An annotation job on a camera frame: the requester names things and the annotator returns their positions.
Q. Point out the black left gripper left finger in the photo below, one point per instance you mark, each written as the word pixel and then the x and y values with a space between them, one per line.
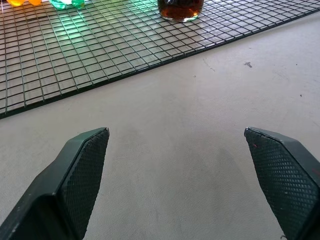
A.
pixel 62 190

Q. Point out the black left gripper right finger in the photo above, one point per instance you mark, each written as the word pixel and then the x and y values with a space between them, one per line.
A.
pixel 285 180

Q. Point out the green liquid glass bottle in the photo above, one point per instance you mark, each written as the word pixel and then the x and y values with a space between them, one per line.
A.
pixel 65 3

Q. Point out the orange liquid glass bottle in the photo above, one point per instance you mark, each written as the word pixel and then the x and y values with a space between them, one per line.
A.
pixel 22 2

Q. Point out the glass jar of brown liquid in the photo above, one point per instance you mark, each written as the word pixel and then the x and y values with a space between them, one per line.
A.
pixel 179 10

